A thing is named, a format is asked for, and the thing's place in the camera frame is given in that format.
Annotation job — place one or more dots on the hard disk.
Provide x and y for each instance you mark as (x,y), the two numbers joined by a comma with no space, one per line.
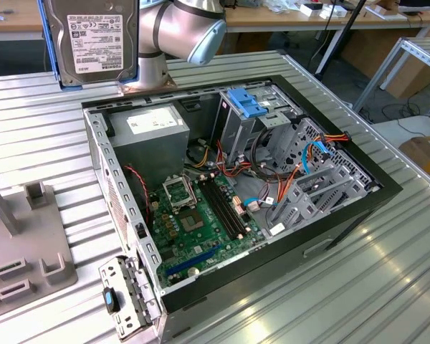
(93,43)

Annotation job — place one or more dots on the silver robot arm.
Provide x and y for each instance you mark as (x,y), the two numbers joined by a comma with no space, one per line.
(179,32)

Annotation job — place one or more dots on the silver disk bay cage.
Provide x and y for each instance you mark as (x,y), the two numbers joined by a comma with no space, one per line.
(297,211)

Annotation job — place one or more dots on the black RAM slot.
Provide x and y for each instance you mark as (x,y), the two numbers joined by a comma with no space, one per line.
(226,208)
(216,208)
(231,208)
(221,208)

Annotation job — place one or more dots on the silver optical drive cage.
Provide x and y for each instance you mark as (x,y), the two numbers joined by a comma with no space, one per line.
(236,136)

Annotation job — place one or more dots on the CPU socket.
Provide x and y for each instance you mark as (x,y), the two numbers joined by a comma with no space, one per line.
(192,222)

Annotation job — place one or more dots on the silver power supply box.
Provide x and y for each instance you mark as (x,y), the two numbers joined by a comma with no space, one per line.
(147,150)

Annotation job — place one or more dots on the blue plastic latch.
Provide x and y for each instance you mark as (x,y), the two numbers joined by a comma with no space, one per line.
(245,104)

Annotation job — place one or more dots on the green motherboard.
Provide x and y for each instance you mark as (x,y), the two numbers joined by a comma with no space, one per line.
(200,251)

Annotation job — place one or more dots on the blue expansion slot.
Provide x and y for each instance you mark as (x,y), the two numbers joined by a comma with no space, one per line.
(193,262)

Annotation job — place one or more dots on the square brown mounting plate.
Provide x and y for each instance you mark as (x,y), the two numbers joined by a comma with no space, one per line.
(170,85)

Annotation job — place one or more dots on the silver coin battery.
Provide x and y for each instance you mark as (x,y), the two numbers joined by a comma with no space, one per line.
(192,271)

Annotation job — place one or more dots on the black open PC case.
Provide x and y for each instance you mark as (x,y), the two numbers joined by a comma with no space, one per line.
(272,279)

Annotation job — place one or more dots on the wooden desk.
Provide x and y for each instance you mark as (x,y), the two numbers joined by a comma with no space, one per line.
(14,25)
(272,19)

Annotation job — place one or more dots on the black blue latch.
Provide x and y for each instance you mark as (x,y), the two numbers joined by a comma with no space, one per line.
(111,299)

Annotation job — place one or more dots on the clear plastic bag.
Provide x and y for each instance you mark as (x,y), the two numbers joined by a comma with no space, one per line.
(279,7)

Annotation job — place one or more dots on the white small box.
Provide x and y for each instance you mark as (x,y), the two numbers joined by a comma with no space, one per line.
(335,12)
(310,11)

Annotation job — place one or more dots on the white flat board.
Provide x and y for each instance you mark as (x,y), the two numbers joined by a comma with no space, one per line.
(397,129)

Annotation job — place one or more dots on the gray parts rack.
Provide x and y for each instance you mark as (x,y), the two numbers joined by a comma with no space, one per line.
(39,243)

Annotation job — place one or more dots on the large brown cardboard sheet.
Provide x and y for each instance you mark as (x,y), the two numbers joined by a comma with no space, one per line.
(380,53)

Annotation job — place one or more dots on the black tripod pole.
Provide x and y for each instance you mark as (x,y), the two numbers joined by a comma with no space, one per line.
(352,16)

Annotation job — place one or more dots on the cardboard box with yellow label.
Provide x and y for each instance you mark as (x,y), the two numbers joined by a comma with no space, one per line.
(423,154)

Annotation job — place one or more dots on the beige wooden stand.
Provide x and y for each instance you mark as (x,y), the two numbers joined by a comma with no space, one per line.
(383,12)

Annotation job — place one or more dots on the black monitor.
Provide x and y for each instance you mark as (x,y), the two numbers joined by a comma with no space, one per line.
(412,5)

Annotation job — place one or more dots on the silver expansion bracket cover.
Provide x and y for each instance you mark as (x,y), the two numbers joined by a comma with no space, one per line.
(118,272)

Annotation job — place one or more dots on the aluminium frame shelf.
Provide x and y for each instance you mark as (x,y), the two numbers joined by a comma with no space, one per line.
(415,50)

